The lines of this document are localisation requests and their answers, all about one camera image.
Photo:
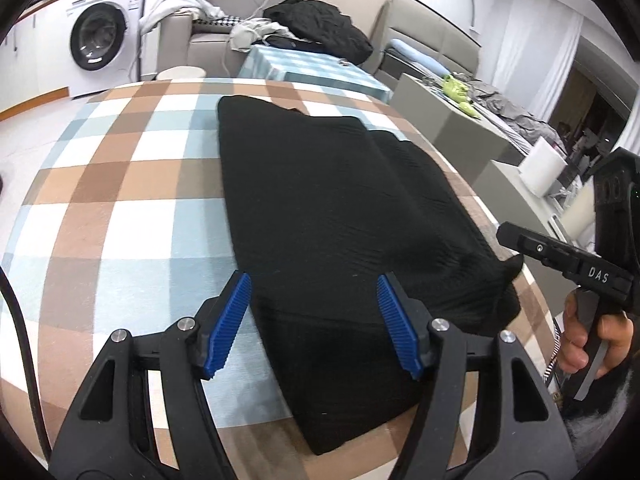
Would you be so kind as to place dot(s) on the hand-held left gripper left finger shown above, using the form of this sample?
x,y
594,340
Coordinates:
x,y
227,327

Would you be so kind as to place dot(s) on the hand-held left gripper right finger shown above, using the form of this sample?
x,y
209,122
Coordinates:
x,y
400,330

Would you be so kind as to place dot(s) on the black knit sweater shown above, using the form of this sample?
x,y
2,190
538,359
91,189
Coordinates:
x,y
325,210

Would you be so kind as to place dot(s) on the person's right forearm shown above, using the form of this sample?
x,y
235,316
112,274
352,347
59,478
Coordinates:
x,y
605,420

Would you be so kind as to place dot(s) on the person's right hand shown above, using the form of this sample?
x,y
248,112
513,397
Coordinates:
x,y
572,345

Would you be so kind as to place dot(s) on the grey side table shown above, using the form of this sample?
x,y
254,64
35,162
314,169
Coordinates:
x,y
520,205

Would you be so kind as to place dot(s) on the grey bedding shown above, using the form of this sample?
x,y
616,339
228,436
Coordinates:
x,y
520,120

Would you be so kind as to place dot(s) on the brown checked tablecloth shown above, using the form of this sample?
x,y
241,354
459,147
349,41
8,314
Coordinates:
x,y
125,170

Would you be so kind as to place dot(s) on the grey cabinet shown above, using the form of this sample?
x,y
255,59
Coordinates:
x,y
450,120

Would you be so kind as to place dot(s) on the white curtain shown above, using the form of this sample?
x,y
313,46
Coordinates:
x,y
540,60

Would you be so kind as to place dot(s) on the green toy figure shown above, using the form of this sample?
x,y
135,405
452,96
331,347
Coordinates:
x,y
455,87

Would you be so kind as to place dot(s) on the white round stool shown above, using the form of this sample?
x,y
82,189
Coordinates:
x,y
182,72

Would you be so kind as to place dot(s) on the light blue pillow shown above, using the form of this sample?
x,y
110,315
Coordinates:
x,y
415,52

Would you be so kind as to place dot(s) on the beige upholstered headboard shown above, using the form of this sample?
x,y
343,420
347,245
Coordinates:
x,y
430,35

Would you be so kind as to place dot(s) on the blue checked tablecloth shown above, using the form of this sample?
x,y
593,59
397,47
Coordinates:
x,y
310,67

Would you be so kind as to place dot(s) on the grey sofa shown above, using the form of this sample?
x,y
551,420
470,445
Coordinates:
x,y
200,47

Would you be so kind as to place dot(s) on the white cloth pile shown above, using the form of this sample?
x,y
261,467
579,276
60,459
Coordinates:
x,y
245,37

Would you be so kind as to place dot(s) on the black bag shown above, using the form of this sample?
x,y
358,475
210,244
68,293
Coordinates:
x,y
285,42

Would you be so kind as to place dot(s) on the houndstooth pillow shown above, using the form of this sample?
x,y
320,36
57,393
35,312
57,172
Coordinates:
x,y
220,22

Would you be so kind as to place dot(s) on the black jacket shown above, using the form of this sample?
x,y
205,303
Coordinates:
x,y
325,25

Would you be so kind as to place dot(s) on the white washing machine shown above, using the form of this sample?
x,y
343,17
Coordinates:
x,y
100,35

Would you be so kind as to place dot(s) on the white cabinet with wooden top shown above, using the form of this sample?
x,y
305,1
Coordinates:
x,y
35,50

